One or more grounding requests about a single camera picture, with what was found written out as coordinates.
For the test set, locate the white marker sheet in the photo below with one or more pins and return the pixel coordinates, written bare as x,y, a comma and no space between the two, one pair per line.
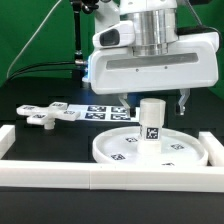
104,113

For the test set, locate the white cross-shaped table base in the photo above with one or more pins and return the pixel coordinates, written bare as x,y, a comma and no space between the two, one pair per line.
46,116

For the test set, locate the white right fence bar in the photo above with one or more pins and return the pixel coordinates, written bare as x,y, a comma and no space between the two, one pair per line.
214,148

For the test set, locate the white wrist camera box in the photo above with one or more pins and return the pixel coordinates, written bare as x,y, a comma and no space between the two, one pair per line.
119,35

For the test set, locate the white fence bar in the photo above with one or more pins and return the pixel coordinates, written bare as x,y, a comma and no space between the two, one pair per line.
7,138
96,176
214,148

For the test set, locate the black camera stand pole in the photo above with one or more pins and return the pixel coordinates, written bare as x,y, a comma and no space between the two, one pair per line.
78,6

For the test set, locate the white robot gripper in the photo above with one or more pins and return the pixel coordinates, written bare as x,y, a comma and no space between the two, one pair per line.
189,63

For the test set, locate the white left fence bar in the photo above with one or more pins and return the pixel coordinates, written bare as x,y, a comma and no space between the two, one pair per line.
7,138

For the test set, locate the white round table top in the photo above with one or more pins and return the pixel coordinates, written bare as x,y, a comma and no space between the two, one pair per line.
163,147

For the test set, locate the white front fence bar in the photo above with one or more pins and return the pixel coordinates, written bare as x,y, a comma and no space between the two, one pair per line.
96,176

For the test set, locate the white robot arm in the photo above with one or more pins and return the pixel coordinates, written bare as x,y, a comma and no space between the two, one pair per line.
139,48

